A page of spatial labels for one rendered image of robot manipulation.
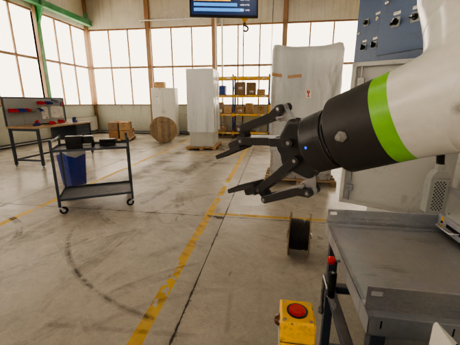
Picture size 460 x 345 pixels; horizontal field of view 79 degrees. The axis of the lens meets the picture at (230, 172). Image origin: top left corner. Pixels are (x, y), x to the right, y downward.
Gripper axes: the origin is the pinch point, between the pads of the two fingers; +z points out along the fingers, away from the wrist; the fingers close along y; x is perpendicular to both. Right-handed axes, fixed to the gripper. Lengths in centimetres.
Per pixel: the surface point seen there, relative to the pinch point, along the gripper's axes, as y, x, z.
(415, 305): -49, -40, -3
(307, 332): -40.4, -10.6, 8.2
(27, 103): 293, -63, 710
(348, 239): -43, -66, 27
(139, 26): 679, -568, 973
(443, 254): -55, -81, 1
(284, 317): -36.5, -8.8, 11.9
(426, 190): -34, -93, 4
